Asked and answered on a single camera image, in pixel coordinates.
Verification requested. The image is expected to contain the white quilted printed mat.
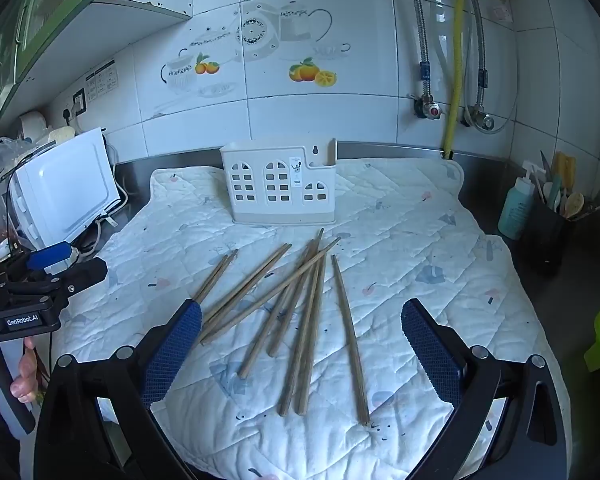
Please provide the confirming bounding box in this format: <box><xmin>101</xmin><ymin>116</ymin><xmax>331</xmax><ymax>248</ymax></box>
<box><xmin>55</xmin><ymin>157</ymin><xmax>571</xmax><ymax>480</ymax></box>

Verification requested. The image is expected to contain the chrome water valve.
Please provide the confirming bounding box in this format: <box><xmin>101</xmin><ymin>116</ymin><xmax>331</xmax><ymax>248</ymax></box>
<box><xmin>462</xmin><ymin>109</ymin><xmax>496</xmax><ymax>134</ymax></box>

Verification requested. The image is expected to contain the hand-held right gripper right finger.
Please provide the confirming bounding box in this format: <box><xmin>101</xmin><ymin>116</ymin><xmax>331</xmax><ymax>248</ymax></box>
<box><xmin>400</xmin><ymin>298</ymin><xmax>568</xmax><ymax>480</ymax></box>

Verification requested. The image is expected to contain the white microwave oven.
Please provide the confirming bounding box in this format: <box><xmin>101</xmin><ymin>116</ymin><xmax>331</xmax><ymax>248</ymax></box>
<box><xmin>7</xmin><ymin>127</ymin><xmax>123</xmax><ymax>251</ymax></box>

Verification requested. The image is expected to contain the braided metal hose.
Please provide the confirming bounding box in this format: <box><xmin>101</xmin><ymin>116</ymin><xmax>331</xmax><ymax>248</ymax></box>
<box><xmin>402</xmin><ymin>0</ymin><xmax>433</xmax><ymax>106</ymax></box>
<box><xmin>462</xmin><ymin>0</ymin><xmax>492</xmax><ymax>121</ymax></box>

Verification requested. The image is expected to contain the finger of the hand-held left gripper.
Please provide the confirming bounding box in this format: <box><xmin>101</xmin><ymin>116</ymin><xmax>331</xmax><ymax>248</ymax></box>
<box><xmin>46</xmin><ymin>258</ymin><xmax>109</xmax><ymax>295</ymax></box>
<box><xmin>26</xmin><ymin>241</ymin><xmax>74</xmax><ymax>272</ymax></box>

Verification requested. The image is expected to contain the black utensil cup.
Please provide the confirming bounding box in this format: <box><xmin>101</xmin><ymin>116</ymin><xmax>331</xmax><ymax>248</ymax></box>
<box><xmin>522</xmin><ymin>194</ymin><xmax>581</xmax><ymax>277</ymax></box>

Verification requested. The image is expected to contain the green wall cabinet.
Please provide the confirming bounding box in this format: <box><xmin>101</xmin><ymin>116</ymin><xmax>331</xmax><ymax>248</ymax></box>
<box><xmin>0</xmin><ymin>0</ymin><xmax>193</xmax><ymax>146</ymax></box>

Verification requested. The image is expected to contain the white paper roll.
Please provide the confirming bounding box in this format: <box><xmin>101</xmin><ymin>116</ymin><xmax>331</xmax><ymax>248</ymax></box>
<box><xmin>20</xmin><ymin>112</ymin><xmax>49</xmax><ymax>136</ymax></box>

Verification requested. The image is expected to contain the printed wall chart sticker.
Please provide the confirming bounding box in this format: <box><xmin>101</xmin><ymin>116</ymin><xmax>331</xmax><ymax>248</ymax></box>
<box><xmin>85</xmin><ymin>60</ymin><xmax>118</xmax><ymax>101</ymax></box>

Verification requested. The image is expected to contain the person's left hand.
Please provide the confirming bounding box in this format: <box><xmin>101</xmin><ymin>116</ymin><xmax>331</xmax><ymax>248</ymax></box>
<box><xmin>0</xmin><ymin>337</ymin><xmax>38</xmax><ymax>413</ymax></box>

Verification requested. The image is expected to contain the white power cable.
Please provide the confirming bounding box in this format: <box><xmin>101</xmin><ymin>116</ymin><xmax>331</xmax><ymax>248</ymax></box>
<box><xmin>96</xmin><ymin>144</ymin><xmax>131</xmax><ymax>241</ymax></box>

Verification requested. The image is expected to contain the yellow-handled utensil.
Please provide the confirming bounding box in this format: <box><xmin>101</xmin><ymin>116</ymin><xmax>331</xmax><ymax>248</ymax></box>
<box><xmin>552</xmin><ymin>152</ymin><xmax>577</xmax><ymax>197</ymax></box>

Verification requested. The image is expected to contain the red-handled water valve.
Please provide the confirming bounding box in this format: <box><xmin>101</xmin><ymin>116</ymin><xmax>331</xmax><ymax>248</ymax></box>
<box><xmin>412</xmin><ymin>94</ymin><xmax>443</xmax><ymax>121</ymax></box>

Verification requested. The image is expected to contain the yellow gas hose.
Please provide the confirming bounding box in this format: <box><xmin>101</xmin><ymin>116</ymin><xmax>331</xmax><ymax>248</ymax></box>
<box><xmin>442</xmin><ymin>0</ymin><xmax>468</xmax><ymax>159</ymax></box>

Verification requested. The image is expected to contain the white plastic utensil holder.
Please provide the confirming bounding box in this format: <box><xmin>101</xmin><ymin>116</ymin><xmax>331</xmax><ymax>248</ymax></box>
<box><xmin>220</xmin><ymin>138</ymin><xmax>338</xmax><ymax>225</ymax></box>

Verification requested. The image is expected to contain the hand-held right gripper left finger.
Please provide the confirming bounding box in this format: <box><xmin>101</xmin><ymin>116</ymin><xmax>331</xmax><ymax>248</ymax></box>
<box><xmin>32</xmin><ymin>298</ymin><xmax>203</xmax><ymax>480</ymax></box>

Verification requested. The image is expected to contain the group of wooden chopsticks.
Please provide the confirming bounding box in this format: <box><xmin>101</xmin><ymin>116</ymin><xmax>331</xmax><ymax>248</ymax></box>
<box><xmin>192</xmin><ymin>228</ymin><xmax>371</xmax><ymax>427</ymax></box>

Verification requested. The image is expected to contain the teal pump bottle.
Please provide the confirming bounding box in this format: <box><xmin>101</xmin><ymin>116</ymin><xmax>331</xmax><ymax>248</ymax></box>
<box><xmin>497</xmin><ymin>160</ymin><xmax>547</xmax><ymax>241</ymax></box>

